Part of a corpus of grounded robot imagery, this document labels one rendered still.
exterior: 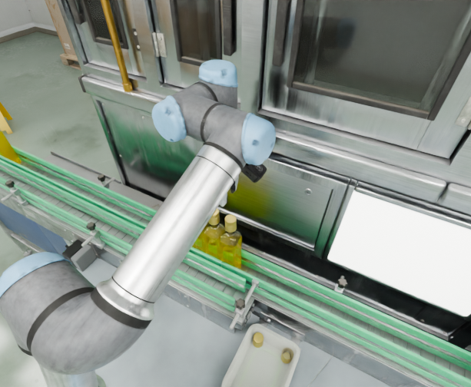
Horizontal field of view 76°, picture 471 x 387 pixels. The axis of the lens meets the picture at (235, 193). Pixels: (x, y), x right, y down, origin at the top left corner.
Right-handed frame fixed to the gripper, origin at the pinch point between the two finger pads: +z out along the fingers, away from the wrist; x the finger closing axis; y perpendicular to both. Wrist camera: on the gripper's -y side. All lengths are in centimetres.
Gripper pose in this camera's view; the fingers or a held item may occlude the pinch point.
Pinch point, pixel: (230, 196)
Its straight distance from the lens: 82.5
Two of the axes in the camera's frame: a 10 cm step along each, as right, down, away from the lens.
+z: 0.0, 7.1, 7.1
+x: -4.6, 6.3, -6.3
